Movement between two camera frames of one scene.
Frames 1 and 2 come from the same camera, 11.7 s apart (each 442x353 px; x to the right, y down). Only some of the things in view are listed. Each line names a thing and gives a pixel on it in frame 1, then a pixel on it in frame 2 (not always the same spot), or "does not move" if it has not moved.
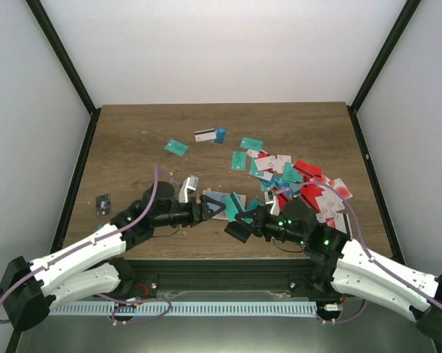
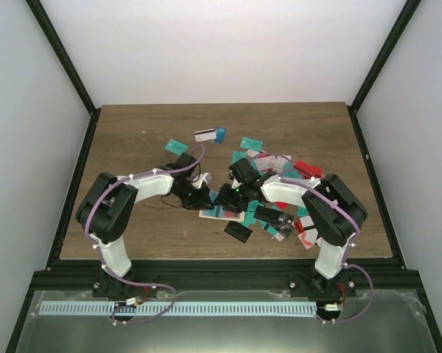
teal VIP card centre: [253, 204] does not move
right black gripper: [258, 226] → [225, 200]
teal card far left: [176, 147] does not move
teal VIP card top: [251, 143] does not move
